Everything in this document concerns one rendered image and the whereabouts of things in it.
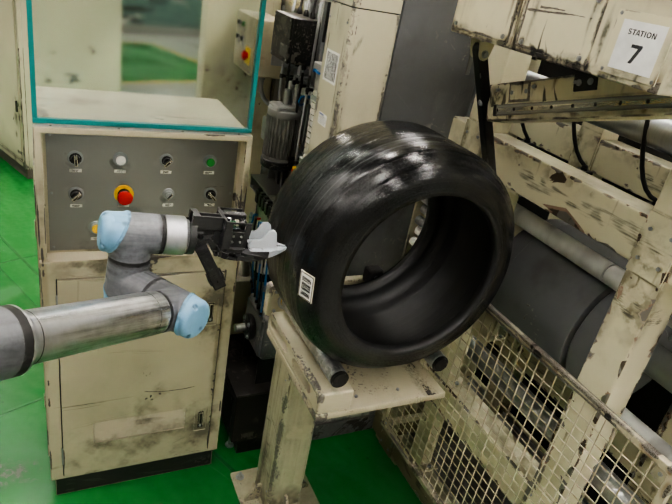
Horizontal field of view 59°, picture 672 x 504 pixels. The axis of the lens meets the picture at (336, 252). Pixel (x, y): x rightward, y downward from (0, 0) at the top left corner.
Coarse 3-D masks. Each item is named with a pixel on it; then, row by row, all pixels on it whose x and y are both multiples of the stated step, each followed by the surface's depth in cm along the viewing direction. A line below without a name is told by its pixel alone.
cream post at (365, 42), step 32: (352, 0) 133; (384, 0) 135; (352, 32) 135; (384, 32) 139; (352, 64) 139; (384, 64) 143; (320, 96) 150; (352, 96) 143; (320, 128) 151; (288, 384) 180; (288, 416) 187; (288, 448) 194; (256, 480) 212; (288, 480) 202
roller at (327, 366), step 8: (288, 312) 155; (296, 328) 151; (304, 336) 146; (312, 344) 143; (312, 352) 142; (320, 352) 140; (320, 360) 139; (328, 360) 137; (328, 368) 135; (336, 368) 135; (328, 376) 135; (336, 376) 133; (344, 376) 134; (336, 384) 134; (344, 384) 135
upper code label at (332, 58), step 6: (330, 54) 144; (336, 54) 141; (330, 60) 144; (336, 60) 141; (324, 66) 147; (330, 66) 144; (336, 66) 141; (324, 72) 147; (330, 72) 144; (336, 72) 142; (324, 78) 148; (330, 78) 145
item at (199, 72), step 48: (48, 0) 132; (96, 0) 136; (144, 0) 140; (192, 0) 144; (240, 0) 149; (48, 48) 137; (96, 48) 141; (144, 48) 145; (192, 48) 150; (240, 48) 155; (48, 96) 141; (96, 96) 146; (144, 96) 150; (192, 96) 155; (240, 96) 161
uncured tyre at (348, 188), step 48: (336, 144) 126; (384, 144) 120; (432, 144) 120; (288, 192) 127; (336, 192) 115; (384, 192) 114; (432, 192) 117; (480, 192) 123; (288, 240) 122; (336, 240) 114; (432, 240) 160; (480, 240) 150; (288, 288) 124; (336, 288) 119; (384, 288) 161; (432, 288) 160; (480, 288) 139; (336, 336) 126; (384, 336) 152; (432, 336) 140
